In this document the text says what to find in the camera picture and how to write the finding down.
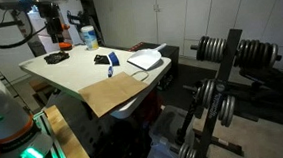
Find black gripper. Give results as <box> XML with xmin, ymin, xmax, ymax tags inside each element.
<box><xmin>36</xmin><ymin>0</ymin><xmax>68</xmax><ymax>45</ymax></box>

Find crumpled black glove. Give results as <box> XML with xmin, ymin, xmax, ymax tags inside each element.
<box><xmin>42</xmin><ymin>50</ymin><xmax>71</xmax><ymax>66</ymax></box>

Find white wipes canister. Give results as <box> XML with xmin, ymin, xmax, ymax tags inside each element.
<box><xmin>80</xmin><ymin>24</ymin><xmax>100</xmax><ymax>52</ymax></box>

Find small black device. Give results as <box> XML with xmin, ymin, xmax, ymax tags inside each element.
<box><xmin>93</xmin><ymin>52</ymin><xmax>111</xmax><ymax>66</ymax></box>

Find blue and white hand brush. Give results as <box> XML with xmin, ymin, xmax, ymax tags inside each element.
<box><xmin>105</xmin><ymin>51</ymin><xmax>121</xmax><ymax>78</ymax></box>

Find white plastic dustpan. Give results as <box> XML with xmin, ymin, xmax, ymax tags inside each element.
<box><xmin>125</xmin><ymin>42</ymin><xmax>170</xmax><ymax>73</ymax></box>

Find wooden board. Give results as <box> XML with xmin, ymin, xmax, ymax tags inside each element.
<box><xmin>43</xmin><ymin>101</ymin><xmax>99</xmax><ymax>158</ymax></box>

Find clear plastic storage bin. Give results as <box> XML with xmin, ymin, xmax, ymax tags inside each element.
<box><xmin>142</xmin><ymin>103</ymin><xmax>201</xmax><ymax>158</ymax></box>

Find large chrome plate dumbbell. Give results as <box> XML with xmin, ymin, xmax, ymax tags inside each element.
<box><xmin>189</xmin><ymin>29</ymin><xmax>283</xmax><ymax>73</ymax></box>

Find medium chrome plate dumbbell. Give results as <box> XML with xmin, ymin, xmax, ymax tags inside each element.
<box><xmin>182</xmin><ymin>77</ymin><xmax>238</xmax><ymax>131</ymax></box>

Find black dumbbell rack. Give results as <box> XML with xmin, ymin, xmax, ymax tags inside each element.
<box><xmin>167</xmin><ymin>27</ymin><xmax>253</xmax><ymax>158</ymax></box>

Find small chrome plate dumbbell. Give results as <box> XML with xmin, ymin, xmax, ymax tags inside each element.
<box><xmin>175</xmin><ymin>139</ymin><xmax>221</xmax><ymax>158</ymax></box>

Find black floor exercise equipment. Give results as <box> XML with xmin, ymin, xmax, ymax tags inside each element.
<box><xmin>239</xmin><ymin>63</ymin><xmax>283</xmax><ymax>130</ymax></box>

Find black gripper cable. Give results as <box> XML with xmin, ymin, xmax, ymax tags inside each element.
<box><xmin>0</xmin><ymin>24</ymin><xmax>50</xmax><ymax>51</ymax></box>

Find white wall cabinets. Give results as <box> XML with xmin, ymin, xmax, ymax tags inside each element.
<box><xmin>92</xmin><ymin>0</ymin><xmax>283</xmax><ymax>86</ymax></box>

